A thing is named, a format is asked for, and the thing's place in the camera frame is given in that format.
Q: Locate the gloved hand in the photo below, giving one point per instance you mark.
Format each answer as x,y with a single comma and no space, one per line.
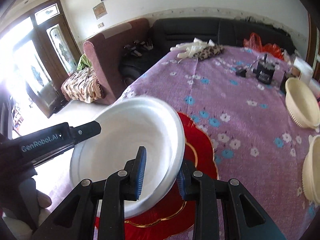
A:
23,206

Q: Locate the leopard print pouch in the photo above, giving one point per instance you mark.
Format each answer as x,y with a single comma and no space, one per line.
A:
208,52

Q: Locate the small wall plaque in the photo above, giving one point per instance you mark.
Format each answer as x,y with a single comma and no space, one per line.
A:
99,10

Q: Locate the black power adapter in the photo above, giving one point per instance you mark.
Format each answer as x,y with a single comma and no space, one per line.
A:
261,68

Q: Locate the white plastic tub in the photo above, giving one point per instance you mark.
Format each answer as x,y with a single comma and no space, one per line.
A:
305,69

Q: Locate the maroon armchair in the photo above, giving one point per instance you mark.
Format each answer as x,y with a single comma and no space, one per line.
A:
105,50

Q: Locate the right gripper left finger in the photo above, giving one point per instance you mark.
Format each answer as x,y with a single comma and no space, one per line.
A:
135,169

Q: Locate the white foam bowl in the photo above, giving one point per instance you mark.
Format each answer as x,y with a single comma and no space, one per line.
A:
125,126

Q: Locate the cream plastic bowl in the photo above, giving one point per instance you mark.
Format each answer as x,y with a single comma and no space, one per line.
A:
310,171
301,104

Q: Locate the large red glass plate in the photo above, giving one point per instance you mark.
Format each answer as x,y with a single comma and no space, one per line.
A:
174,215

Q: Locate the purple floral tablecloth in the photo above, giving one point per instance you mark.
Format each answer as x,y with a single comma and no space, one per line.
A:
253,135

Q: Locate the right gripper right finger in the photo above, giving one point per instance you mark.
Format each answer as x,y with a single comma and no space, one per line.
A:
185,181

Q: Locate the red plastic bag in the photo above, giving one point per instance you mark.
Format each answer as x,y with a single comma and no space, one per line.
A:
254,42

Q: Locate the green cloth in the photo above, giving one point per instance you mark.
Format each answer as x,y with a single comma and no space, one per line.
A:
83,63

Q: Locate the brown patterned blanket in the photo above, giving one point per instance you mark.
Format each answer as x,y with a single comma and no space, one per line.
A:
83,85

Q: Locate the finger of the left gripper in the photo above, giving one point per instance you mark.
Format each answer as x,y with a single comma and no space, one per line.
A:
85,131

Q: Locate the wooden door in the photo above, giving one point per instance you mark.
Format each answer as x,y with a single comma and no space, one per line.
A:
48,55

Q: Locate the black leather sofa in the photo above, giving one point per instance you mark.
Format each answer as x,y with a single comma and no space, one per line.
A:
166,33

